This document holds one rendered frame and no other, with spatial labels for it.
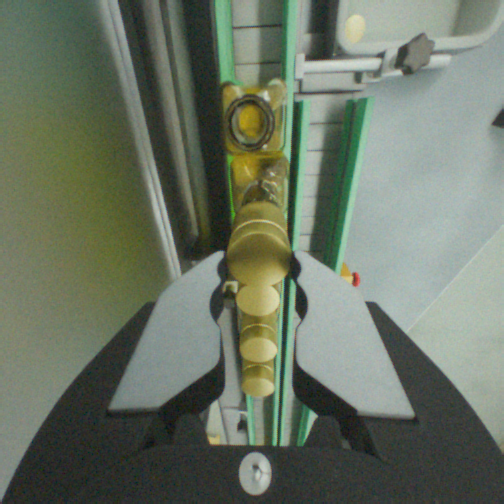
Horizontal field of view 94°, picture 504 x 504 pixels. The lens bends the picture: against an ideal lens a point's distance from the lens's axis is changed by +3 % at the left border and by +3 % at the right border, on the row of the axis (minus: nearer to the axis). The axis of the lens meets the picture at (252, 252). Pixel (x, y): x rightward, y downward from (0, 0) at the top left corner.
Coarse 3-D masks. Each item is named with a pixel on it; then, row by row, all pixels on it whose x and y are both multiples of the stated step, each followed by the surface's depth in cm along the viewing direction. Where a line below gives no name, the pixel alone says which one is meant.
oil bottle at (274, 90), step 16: (240, 80) 18; (256, 80) 17; (272, 80) 17; (224, 96) 17; (272, 96) 17; (224, 112) 18; (256, 112) 20; (224, 128) 18; (256, 128) 20; (224, 144) 20; (272, 144) 19
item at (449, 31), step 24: (360, 0) 37; (384, 0) 37; (408, 0) 37; (432, 0) 37; (456, 0) 37; (480, 0) 34; (336, 24) 34; (384, 24) 38; (408, 24) 38; (432, 24) 38; (456, 24) 38; (480, 24) 34; (360, 48) 34; (384, 48) 34; (456, 48) 35
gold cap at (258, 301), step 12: (240, 288) 17; (252, 288) 17; (264, 288) 17; (276, 288) 17; (240, 300) 18; (252, 300) 18; (264, 300) 18; (276, 300) 18; (252, 312) 18; (264, 312) 18
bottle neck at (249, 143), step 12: (240, 96) 13; (252, 96) 13; (228, 108) 13; (240, 108) 14; (264, 108) 13; (228, 120) 13; (228, 132) 14; (240, 132) 16; (264, 132) 14; (240, 144) 14; (252, 144) 14; (264, 144) 14
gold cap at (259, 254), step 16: (240, 208) 15; (256, 208) 14; (272, 208) 14; (240, 224) 12; (256, 224) 12; (272, 224) 12; (240, 240) 11; (256, 240) 11; (272, 240) 11; (288, 240) 12; (240, 256) 12; (256, 256) 12; (272, 256) 12; (288, 256) 12; (240, 272) 12; (256, 272) 12; (272, 272) 12
